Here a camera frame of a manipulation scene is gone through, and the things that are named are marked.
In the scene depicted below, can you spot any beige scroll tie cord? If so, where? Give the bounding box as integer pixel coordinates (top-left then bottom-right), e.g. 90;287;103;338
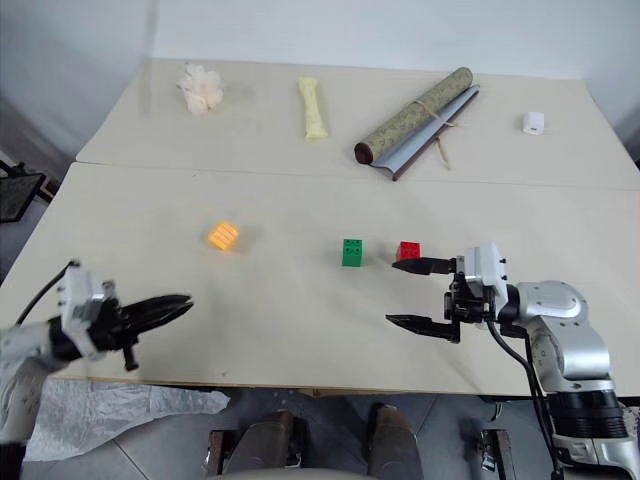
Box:
409;97;459;172

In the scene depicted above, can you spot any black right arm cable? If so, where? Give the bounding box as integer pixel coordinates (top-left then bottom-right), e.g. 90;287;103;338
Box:
486;319;567;480

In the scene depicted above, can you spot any orange toy cube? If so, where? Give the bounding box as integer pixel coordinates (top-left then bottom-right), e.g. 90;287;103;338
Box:
206;220;241;253

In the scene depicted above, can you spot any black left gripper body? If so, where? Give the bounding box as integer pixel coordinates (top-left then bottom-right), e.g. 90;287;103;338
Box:
87;295;142;373

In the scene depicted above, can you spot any white crumpled fluffy ball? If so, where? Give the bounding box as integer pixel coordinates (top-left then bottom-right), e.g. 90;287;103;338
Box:
176;61;227;117

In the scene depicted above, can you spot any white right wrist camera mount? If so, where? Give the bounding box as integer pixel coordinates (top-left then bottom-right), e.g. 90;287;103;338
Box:
455;241;509;302

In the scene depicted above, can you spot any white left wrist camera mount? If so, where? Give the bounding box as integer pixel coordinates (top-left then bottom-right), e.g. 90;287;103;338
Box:
57;266;119;359

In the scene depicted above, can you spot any small white charger block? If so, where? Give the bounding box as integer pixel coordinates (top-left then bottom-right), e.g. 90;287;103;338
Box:
521;111;547;136

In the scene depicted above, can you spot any white crumpled plastic sheet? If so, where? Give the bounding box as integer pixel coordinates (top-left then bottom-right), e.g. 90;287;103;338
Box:
23;378;232;462

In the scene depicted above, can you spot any black metal stand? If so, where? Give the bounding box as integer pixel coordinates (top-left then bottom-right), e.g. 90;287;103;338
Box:
0;158;50;225

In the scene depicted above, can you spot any rolled olive patterned scroll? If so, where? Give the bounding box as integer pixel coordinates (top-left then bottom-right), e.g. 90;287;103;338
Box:
353;66;482;183

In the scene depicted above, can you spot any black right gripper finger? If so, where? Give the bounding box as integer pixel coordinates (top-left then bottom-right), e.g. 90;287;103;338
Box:
391;256;459;278
384;313;462;346

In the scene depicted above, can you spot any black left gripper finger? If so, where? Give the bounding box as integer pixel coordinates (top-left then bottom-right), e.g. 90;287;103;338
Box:
122;293;192;322
130;300;196;336

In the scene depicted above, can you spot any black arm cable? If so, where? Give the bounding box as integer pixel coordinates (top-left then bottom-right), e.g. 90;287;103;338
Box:
486;319;567;480
14;258;82;326

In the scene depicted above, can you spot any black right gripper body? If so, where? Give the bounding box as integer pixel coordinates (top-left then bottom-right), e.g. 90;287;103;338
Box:
443;272;499;326

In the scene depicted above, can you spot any dark brown frame bar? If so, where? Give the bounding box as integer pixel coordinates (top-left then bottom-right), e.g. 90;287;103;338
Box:
206;428;227;477
478;428;517;475

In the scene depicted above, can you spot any pale yellow soft tube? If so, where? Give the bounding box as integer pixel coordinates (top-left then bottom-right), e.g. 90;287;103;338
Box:
297;75;333;143

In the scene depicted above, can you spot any green toy cube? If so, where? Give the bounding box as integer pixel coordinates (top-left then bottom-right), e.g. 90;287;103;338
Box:
341;238;365;268

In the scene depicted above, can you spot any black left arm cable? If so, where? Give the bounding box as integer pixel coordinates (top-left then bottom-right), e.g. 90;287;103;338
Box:
14;258;82;326

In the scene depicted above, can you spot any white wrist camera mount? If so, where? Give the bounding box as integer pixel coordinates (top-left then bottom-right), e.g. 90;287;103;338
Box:
455;241;509;302
57;266;119;359

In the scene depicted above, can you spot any dark brown rounded shape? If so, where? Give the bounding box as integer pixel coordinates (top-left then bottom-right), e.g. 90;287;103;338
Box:
366;404;422;480
233;409;309;472

